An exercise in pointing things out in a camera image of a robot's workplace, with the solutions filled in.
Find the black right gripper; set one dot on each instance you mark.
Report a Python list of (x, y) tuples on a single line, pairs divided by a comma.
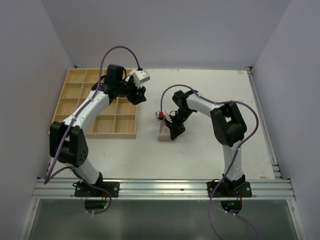
[(176, 128)]

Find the aluminium mounting rail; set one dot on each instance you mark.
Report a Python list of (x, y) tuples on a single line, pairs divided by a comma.
[(168, 189)]

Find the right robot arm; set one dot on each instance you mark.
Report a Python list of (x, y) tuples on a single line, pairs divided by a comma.
[(229, 129)]

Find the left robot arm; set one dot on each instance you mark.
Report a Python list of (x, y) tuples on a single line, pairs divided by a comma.
[(67, 141)]

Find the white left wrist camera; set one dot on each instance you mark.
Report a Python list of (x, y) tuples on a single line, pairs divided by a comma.
[(140, 76)]

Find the pink underwear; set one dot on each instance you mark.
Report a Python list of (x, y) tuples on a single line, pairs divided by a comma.
[(165, 132)]

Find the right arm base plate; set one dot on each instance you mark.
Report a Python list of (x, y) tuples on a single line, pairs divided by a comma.
[(225, 190)]

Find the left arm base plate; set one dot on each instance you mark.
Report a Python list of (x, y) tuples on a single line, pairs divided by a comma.
[(105, 188)]

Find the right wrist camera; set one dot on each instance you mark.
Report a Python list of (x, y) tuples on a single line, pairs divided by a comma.
[(160, 115)]

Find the wooden compartment tray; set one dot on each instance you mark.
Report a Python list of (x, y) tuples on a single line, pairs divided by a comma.
[(118, 120)]

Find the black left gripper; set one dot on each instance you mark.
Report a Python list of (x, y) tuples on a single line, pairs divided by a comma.
[(136, 98)]

